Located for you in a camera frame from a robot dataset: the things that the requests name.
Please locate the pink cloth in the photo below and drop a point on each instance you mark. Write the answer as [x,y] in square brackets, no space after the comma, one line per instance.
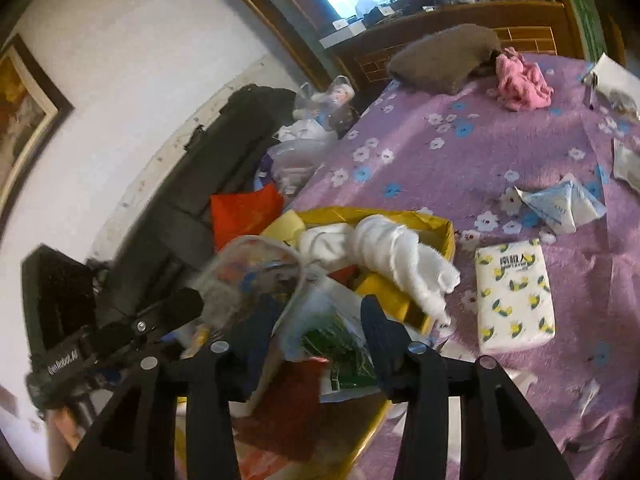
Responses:
[521,85]

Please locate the yellow flower tissue pack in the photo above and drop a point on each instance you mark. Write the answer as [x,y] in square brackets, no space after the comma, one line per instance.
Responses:
[514,300]

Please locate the clear plastic container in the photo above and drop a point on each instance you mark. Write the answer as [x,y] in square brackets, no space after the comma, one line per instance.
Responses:
[247,268]

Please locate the brown plush cushion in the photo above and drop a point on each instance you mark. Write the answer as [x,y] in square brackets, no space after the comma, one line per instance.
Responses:
[442,63]

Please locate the white plastic bag sheets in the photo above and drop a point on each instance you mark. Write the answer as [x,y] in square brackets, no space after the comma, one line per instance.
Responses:
[609,80]

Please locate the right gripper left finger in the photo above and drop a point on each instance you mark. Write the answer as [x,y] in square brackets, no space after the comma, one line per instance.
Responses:
[134,435]

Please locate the clear plastic bags pile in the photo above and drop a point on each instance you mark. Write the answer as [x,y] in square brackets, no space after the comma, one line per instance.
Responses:
[320,119]

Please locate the purple floral table cloth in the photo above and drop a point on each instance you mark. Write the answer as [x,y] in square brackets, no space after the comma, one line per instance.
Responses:
[466,158]

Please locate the yellow storage box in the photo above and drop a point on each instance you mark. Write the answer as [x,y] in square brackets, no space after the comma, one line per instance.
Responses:
[318,400]

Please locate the red tote bag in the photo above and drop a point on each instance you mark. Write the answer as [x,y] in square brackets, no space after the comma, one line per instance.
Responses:
[240,214]

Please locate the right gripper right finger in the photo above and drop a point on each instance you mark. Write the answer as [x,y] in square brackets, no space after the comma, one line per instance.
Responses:
[501,435]

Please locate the black sofa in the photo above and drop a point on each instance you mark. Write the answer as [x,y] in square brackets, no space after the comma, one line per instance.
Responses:
[174,239]

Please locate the framed wall picture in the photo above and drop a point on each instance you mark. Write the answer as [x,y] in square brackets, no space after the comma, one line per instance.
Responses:
[32,109]

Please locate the white towel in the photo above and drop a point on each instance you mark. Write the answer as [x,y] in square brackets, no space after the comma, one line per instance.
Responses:
[390,249]

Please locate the wooden framed glass partition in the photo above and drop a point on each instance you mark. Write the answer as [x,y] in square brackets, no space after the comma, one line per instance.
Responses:
[357,38]

